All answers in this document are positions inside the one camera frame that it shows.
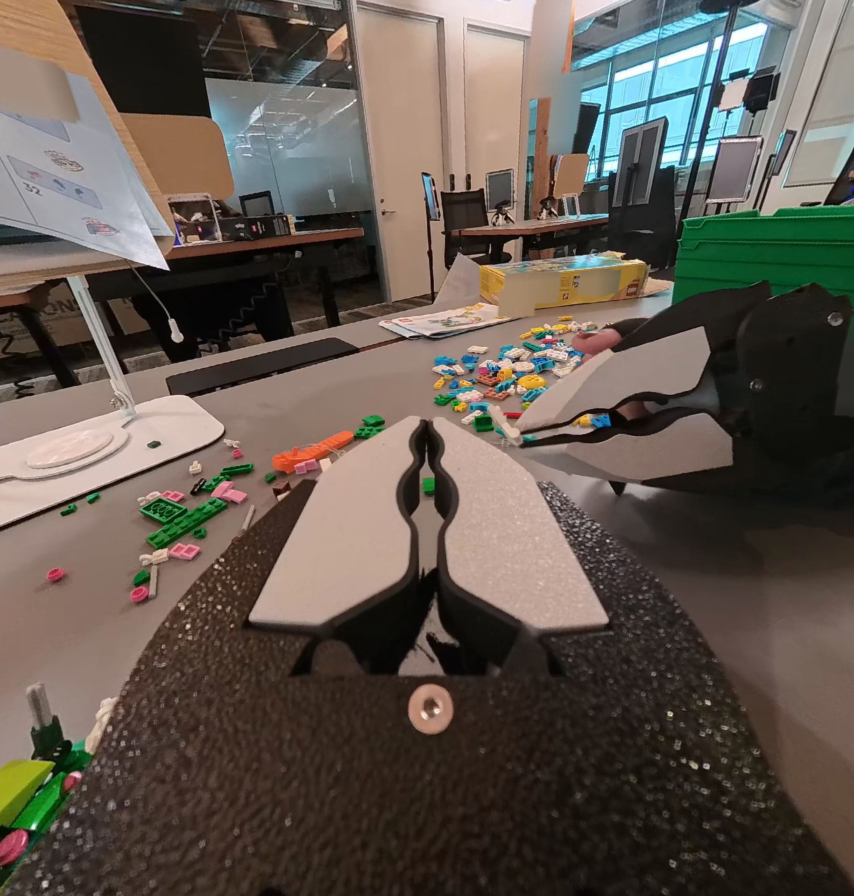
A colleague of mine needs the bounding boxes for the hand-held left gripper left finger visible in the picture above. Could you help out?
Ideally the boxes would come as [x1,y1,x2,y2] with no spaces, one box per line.
[248,416,428,638]

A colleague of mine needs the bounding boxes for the brown office desk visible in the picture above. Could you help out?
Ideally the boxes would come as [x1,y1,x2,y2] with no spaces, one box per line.
[0,227,366,393]

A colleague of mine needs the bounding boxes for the framed grey screen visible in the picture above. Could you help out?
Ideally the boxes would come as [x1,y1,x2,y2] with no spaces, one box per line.
[705,134,766,204]

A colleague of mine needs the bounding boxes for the green lego build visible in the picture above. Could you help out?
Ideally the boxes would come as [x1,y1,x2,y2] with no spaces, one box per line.
[0,682,121,893]

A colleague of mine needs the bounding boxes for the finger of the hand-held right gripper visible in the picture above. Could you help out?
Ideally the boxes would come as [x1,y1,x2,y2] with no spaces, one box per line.
[519,409,737,485]
[516,325,713,436]

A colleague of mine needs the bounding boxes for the white paper sheet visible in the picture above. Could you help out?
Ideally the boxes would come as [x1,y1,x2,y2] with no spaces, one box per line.
[437,252,485,303]

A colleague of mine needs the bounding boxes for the white door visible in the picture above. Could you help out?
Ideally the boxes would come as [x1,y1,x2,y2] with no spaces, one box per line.
[353,2,448,303]
[462,23,530,212]

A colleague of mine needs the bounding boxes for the scatter of green pink bricks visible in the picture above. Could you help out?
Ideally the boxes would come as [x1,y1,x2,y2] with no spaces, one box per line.
[46,414,387,605]

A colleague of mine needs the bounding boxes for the black table pad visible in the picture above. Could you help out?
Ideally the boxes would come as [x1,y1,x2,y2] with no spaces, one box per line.
[165,336,360,397]

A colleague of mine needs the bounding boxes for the white book stand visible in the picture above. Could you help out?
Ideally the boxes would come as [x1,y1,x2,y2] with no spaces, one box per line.
[0,0,226,537]

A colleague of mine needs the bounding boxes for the black wall panel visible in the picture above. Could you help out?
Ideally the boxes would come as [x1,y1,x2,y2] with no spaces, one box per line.
[72,6,211,120]

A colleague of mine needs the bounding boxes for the pile of multicoloured lego pieces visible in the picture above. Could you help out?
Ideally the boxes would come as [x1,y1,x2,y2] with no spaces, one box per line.
[432,316,613,430]

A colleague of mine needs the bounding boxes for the white cord with plug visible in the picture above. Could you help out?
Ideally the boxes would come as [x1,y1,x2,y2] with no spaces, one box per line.
[127,261,187,344]

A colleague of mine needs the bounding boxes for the yellow cardboard box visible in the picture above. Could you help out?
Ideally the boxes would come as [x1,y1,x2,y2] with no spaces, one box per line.
[479,252,649,311]

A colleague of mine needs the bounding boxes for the clear display case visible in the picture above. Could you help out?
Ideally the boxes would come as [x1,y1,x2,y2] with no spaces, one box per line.
[165,194,222,246]

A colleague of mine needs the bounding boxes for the black mesh office chair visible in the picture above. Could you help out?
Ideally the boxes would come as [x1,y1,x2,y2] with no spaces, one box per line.
[440,188,513,268]

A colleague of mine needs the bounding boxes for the open instruction booklet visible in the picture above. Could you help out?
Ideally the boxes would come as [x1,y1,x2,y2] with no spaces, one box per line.
[0,42,173,272]

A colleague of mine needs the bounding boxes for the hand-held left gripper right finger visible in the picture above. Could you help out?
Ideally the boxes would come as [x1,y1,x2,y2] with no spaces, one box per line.
[432,417,611,638]

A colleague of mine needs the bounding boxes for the orange lego brick separator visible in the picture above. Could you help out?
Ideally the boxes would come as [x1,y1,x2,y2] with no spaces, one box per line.
[271,430,356,474]

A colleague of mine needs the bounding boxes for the long wooden desk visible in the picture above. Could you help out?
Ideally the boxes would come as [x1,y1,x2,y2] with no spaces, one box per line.
[447,213,611,264]

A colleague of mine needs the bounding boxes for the studio light panel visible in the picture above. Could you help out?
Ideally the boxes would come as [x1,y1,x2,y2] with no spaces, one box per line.
[717,65,782,114]

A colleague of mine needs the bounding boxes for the black high-back chair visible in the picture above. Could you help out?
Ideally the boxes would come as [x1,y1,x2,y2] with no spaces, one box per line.
[605,166,678,268]

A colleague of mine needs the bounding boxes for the green plastic bin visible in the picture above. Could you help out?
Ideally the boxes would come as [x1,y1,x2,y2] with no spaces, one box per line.
[672,206,854,307]

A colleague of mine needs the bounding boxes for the black equipment boxes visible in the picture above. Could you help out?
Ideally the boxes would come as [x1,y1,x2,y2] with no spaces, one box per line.
[220,213,296,239]

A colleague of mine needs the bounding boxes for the tablet on black pole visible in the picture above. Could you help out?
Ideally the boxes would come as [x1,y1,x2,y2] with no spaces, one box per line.
[419,171,444,300]

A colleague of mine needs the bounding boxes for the closed white instruction booklet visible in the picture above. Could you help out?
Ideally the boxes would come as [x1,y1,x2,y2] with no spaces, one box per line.
[378,301,516,341]

